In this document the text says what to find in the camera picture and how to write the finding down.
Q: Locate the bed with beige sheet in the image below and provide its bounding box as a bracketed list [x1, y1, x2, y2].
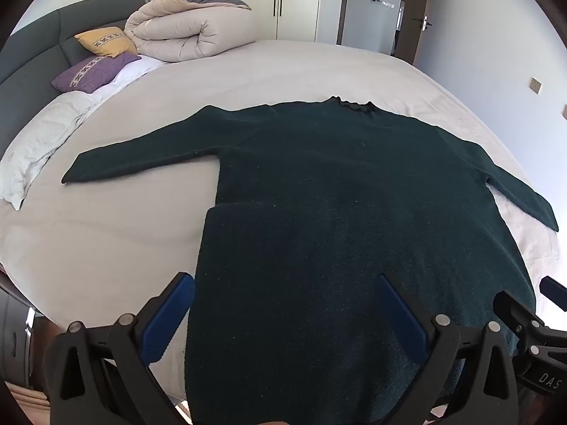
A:
[0, 39, 567, 408]

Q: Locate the purple patterned pillow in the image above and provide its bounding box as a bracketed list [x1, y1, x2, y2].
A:
[52, 52, 142, 94]

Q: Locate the plain white pillow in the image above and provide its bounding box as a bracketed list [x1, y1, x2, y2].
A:
[95, 55, 170, 96]

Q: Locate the dark wooden nightstand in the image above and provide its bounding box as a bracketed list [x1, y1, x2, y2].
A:
[0, 270, 50, 391]

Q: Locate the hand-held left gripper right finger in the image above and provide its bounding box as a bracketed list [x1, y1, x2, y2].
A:
[376, 272, 521, 425]

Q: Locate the yellow patterned pillow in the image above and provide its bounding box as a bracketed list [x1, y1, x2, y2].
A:
[74, 27, 139, 58]

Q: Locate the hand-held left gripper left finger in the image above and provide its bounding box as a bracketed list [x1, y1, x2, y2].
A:
[44, 271, 198, 425]

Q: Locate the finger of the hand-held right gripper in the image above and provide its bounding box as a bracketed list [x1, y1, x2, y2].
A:
[493, 291, 545, 336]
[540, 276, 567, 312]

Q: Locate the dark green sweater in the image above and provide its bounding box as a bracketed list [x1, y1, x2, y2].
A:
[61, 96, 560, 425]

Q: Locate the rolled beige duvet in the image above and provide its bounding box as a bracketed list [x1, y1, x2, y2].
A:
[124, 0, 258, 63]

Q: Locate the dark grey padded headboard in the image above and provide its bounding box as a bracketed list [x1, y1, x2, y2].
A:
[0, 0, 150, 145]

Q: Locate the cream wardrobe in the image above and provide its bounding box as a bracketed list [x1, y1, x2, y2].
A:
[169, 0, 343, 46]

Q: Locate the white textured pillow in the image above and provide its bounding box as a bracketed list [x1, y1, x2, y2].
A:
[0, 91, 109, 211]

